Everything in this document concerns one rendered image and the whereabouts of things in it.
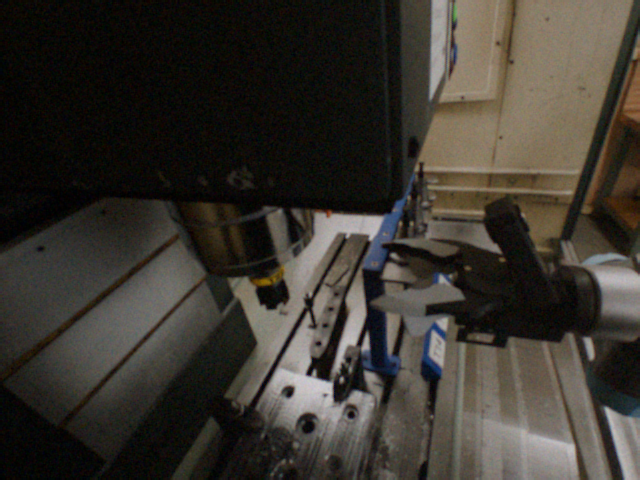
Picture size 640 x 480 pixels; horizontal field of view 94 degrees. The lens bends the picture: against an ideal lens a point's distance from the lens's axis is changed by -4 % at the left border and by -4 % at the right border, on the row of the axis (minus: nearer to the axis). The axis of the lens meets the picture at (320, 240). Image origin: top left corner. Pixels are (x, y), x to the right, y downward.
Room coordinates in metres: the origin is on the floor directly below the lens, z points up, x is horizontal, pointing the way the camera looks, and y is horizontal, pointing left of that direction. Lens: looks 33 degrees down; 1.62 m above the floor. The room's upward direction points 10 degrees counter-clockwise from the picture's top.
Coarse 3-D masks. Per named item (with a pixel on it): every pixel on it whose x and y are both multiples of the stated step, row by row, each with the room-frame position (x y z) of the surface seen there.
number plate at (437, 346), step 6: (432, 330) 0.50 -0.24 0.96; (432, 336) 0.48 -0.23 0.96; (438, 336) 0.49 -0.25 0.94; (432, 342) 0.47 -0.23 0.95; (438, 342) 0.47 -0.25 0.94; (444, 342) 0.48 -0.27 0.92; (432, 348) 0.45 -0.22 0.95; (438, 348) 0.46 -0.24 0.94; (444, 348) 0.47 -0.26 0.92; (432, 354) 0.44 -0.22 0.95; (438, 354) 0.44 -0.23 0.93; (438, 360) 0.43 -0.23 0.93
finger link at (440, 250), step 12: (396, 240) 0.32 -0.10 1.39; (408, 240) 0.31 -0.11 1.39; (420, 240) 0.31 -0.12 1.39; (408, 252) 0.30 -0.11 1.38; (420, 252) 0.30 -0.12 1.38; (432, 252) 0.28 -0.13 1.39; (444, 252) 0.28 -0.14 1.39; (456, 252) 0.28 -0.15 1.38; (420, 264) 0.30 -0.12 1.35; (432, 264) 0.29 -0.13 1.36; (444, 264) 0.27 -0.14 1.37; (420, 276) 0.30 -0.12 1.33
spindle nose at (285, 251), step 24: (192, 216) 0.26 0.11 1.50; (216, 216) 0.26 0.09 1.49; (240, 216) 0.26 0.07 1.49; (264, 216) 0.26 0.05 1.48; (288, 216) 0.28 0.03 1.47; (312, 216) 0.31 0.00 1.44; (192, 240) 0.27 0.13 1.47; (216, 240) 0.26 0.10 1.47; (240, 240) 0.26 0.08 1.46; (264, 240) 0.26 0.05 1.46; (288, 240) 0.27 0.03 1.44; (216, 264) 0.26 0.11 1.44; (240, 264) 0.26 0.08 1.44; (264, 264) 0.26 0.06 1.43
